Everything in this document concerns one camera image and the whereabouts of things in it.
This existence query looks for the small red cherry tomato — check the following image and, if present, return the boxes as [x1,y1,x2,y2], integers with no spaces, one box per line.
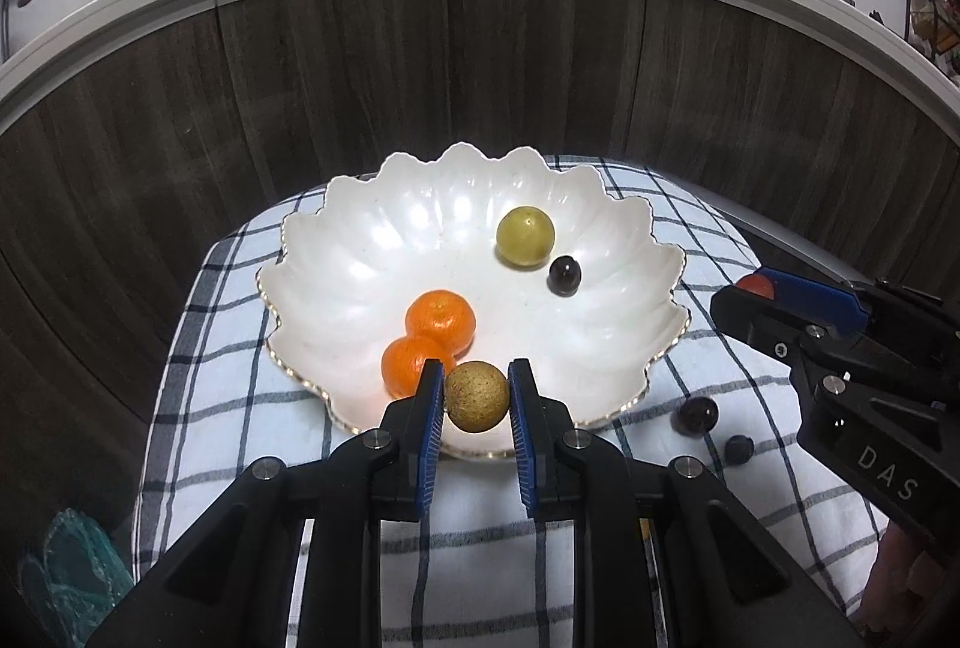
[736,272,776,300]

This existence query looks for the green round plum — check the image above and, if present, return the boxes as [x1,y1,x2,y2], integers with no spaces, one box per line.
[496,206,555,268]

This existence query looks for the dark grape in bowl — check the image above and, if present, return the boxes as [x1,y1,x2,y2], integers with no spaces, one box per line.
[547,255,583,297]

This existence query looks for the white scalloped ceramic bowl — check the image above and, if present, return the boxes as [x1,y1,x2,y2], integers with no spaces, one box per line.
[257,143,690,433]

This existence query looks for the person's hand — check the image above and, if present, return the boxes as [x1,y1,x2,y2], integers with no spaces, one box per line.
[854,523,946,634]

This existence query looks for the orange mandarin far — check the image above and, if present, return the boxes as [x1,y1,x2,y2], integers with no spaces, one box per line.
[405,289,477,357]

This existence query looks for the orange mandarin near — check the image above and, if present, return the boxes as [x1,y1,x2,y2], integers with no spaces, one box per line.
[381,334,455,400]

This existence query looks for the orange mandarin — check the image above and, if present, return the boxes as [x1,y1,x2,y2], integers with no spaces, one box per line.
[381,334,455,400]
[405,289,477,357]

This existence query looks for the blueberry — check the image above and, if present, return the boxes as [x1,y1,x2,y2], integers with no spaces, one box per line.
[724,435,755,466]

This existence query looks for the teal glass dish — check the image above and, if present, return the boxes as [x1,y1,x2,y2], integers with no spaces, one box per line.
[16,508,133,648]

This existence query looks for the blue white checkered cloth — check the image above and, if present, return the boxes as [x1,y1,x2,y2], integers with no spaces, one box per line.
[132,160,887,646]

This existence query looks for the brown longan fruit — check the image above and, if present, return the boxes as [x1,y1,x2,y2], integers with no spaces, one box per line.
[444,361,509,433]

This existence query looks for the chrome kitchen faucet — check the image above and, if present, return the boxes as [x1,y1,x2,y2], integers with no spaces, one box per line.
[0,0,38,65]

